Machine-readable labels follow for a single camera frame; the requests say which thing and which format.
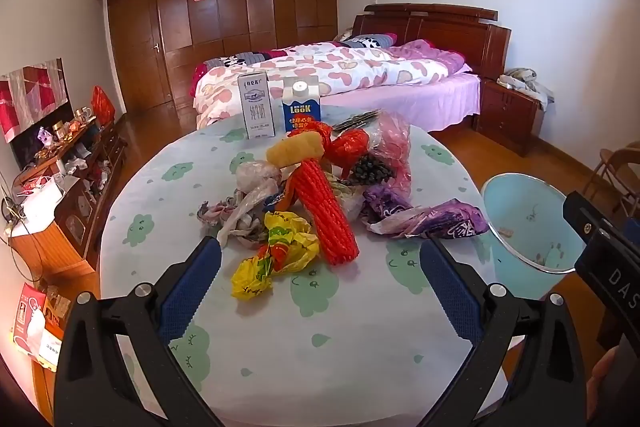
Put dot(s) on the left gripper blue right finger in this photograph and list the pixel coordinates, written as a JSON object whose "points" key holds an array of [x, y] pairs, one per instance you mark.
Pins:
{"points": [[458, 288]]}

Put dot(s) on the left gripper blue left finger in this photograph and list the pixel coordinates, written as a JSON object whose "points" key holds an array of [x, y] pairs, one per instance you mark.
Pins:
{"points": [[183, 286]]}

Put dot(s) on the purple plastic bag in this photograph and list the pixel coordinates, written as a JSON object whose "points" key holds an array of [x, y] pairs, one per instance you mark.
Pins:
{"points": [[386, 213]]}

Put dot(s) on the yellow snack wrapper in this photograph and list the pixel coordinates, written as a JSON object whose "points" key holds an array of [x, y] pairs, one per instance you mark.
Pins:
{"points": [[290, 246]]}

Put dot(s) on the clear white plastic bag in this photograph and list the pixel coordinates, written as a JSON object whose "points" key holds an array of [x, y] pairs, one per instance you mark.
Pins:
{"points": [[257, 180]]}

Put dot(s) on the black foam net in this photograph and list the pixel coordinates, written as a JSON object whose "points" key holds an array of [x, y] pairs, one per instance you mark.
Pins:
{"points": [[370, 170]]}

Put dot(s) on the pink cellophane wrapper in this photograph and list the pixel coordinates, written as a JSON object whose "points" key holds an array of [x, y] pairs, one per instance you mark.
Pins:
{"points": [[393, 147]]}

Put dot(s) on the long red foam net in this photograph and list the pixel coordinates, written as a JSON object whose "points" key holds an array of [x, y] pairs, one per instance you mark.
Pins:
{"points": [[312, 189]]}

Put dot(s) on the light blue trash bin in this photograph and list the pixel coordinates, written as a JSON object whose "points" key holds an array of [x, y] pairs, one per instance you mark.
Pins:
{"points": [[529, 243]]}

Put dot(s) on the person's hand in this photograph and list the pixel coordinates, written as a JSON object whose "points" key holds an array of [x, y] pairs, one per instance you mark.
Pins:
{"points": [[599, 372]]}

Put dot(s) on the patterned crumpled wrapper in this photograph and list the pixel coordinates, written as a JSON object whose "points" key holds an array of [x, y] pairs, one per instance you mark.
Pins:
{"points": [[249, 230]]}

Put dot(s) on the wooden folding chair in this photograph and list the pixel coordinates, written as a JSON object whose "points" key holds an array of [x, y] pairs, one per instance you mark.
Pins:
{"points": [[619, 170]]}

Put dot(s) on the cloud print tablecloth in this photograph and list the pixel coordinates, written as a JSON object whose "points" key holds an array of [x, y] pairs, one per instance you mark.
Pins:
{"points": [[329, 346]]}

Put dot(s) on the orange wrapper piece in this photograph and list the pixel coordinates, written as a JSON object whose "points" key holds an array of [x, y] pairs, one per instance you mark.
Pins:
{"points": [[286, 197]]}

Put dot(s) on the red and white box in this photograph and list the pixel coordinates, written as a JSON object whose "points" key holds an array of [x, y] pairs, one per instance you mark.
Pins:
{"points": [[33, 333]]}

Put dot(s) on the cluttered wooden dresser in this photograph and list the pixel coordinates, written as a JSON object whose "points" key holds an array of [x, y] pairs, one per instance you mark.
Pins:
{"points": [[64, 200]]}

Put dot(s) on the wooden nightstand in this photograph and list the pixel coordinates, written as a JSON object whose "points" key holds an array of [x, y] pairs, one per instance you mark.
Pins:
{"points": [[508, 117]]}

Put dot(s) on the red mesh net bag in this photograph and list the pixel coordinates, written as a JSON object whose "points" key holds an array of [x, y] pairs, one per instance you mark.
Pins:
{"points": [[343, 151]]}

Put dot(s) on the dark striped pens bundle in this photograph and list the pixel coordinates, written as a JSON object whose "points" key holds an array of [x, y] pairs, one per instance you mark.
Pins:
{"points": [[356, 121]]}

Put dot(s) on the red gift bag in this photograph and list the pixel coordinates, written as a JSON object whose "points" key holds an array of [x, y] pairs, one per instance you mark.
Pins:
{"points": [[102, 106]]}

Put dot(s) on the heart print white quilt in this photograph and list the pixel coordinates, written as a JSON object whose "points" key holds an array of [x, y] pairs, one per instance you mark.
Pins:
{"points": [[340, 69]]}

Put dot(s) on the grey clothes pile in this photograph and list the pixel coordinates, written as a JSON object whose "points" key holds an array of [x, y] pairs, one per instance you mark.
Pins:
{"points": [[525, 81]]}

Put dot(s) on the white milk carton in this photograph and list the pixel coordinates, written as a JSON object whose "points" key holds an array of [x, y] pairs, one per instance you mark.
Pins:
{"points": [[256, 106]]}

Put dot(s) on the bed with pink sheet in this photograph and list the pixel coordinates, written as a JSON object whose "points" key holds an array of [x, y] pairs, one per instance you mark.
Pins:
{"points": [[433, 107]]}

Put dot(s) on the blue Look drink carton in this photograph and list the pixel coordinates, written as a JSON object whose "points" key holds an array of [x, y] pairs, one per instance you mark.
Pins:
{"points": [[300, 102]]}

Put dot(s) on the brown wooden door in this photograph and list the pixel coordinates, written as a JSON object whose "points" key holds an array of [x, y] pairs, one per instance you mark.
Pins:
{"points": [[138, 54]]}

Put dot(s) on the pink purple quilt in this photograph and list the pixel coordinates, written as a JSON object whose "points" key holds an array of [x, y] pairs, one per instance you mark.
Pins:
{"points": [[421, 49]]}

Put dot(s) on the television with red cover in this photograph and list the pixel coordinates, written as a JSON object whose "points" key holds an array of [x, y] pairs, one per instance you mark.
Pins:
{"points": [[32, 98]]}

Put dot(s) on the dark wooden headboard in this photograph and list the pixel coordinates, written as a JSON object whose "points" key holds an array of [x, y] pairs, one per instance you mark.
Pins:
{"points": [[472, 32]]}

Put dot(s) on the cow print pillow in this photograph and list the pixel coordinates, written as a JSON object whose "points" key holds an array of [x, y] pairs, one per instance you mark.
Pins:
{"points": [[370, 41]]}

